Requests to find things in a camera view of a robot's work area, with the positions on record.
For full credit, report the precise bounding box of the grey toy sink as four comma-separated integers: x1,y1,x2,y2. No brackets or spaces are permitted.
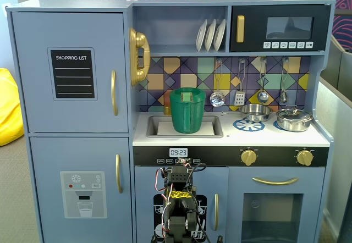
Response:
145,115,224,139

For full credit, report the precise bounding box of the long gold fridge door handle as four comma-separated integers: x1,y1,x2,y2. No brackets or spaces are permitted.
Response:
111,69,119,117

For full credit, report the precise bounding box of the white toy plate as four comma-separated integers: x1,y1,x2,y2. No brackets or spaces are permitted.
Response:
204,19,217,52
195,19,208,52
213,19,227,52

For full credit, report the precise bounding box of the blue door with dispenser print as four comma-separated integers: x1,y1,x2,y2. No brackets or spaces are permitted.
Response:
29,136,133,243

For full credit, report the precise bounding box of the blue fridge door with blackboard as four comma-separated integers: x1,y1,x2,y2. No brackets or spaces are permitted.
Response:
10,11,129,134

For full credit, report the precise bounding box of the gold microwave handle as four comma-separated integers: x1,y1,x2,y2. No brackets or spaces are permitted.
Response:
236,15,245,43

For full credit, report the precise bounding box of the yellow bean bag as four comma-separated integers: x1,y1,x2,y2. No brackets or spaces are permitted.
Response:
0,68,25,147

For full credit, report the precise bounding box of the green plastic pitcher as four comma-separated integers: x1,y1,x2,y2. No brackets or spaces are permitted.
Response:
169,87,206,134

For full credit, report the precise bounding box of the metal skimmer spoon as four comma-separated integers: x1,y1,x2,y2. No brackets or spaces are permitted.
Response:
210,59,226,108

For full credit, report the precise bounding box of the gold dishwasher door handle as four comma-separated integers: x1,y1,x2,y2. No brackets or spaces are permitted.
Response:
213,193,219,231

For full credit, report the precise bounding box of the steel saucepan without lid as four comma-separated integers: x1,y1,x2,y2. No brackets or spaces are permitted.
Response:
221,104,273,123

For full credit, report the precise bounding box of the black toy microwave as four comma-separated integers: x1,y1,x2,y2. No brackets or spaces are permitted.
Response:
229,4,331,52

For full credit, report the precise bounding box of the blue toy kitchen unit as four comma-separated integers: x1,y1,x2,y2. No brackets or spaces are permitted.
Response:
5,0,337,243

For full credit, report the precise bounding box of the metal slotted spatula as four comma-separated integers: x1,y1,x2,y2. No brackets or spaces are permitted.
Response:
234,58,246,107

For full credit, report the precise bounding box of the grey ice dispenser sticker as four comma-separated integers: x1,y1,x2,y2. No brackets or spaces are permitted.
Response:
59,170,108,219

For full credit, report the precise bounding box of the black shopping list board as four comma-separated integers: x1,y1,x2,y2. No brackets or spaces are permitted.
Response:
47,47,98,102

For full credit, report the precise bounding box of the white sink tray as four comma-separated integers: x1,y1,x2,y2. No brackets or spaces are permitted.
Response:
157,121,216,136

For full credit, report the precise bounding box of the steel pot with lid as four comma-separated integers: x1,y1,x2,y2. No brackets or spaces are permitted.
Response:
276,105,314,132

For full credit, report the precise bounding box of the metal ladle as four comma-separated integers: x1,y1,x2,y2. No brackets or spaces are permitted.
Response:
257,58,269,103

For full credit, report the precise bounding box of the blue dishwasher door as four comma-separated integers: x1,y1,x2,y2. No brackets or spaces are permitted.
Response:
134,165,229,243

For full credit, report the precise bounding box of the blue oven door with window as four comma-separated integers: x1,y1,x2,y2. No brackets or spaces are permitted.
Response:
225,167,326,243

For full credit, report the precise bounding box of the gold toy telephone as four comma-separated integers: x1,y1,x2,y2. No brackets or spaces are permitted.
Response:
129,27,151,87

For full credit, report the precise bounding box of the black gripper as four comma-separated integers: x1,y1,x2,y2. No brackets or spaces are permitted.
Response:
167,165,194,191

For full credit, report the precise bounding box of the short gold fridge door handle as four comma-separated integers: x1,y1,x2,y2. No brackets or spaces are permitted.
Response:
115,153,123,194

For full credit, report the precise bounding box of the gold oven door handle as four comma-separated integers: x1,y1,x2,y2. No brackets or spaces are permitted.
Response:
252,176,299,186

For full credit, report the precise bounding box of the small metal spoon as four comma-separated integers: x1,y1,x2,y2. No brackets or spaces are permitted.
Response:
279,58,289,103

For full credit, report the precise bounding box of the gold stove knob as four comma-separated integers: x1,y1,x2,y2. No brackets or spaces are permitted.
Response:
296,149,314,167
240,149,258,167

